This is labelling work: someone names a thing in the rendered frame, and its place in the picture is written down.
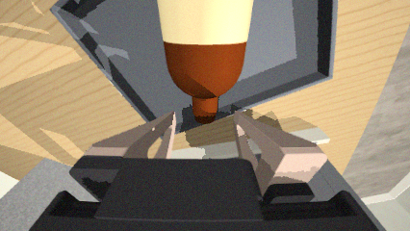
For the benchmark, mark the grey divided crate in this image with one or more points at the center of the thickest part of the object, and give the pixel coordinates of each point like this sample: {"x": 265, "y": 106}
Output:
{"x": 328, "y": 181}

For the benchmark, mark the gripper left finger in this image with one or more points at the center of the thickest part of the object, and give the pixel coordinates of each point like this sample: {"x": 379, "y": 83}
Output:
{"x": 134, "y": 143}

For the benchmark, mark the brown bottle with beige label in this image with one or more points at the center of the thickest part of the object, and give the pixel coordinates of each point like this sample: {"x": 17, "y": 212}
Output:
{"x": 205, "y": 43}

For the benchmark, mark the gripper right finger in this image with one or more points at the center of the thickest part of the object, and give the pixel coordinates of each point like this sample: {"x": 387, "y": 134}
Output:
{"x": 285, "y": 158}

